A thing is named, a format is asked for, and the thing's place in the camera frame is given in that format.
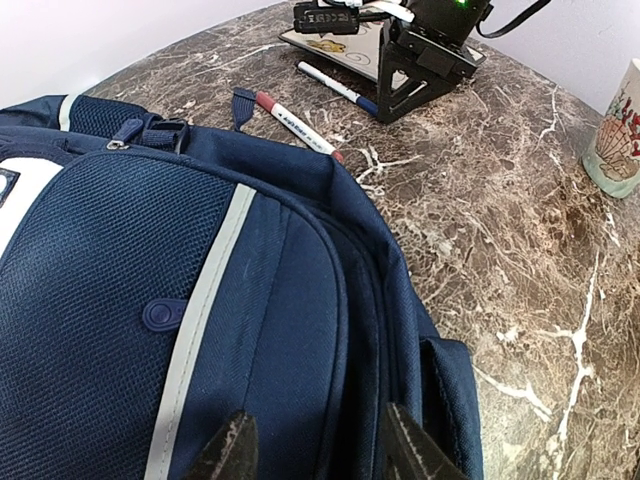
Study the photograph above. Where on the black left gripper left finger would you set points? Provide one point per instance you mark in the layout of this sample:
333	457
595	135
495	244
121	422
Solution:
232	453

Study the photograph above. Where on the navy blue student backpack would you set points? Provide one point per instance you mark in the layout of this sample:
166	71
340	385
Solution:
157	277

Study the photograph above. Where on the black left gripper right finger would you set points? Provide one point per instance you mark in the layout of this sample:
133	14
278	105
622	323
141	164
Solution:
410	453

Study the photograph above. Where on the white marker red cap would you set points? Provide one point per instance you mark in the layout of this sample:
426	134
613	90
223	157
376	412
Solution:
300	129

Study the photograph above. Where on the floral patterned notebook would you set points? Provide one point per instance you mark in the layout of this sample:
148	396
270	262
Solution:
358	53

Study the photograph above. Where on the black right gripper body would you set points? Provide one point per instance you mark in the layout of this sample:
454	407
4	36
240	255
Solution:
411	50

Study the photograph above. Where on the cream ceramic mug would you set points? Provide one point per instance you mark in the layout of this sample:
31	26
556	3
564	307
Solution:
611	159

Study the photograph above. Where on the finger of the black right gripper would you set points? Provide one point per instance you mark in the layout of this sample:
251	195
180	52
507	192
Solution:
404	82

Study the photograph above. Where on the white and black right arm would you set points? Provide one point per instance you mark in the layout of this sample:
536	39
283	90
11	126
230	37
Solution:
456	20

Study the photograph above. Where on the white marker blue cap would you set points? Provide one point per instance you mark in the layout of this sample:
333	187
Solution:
362	102

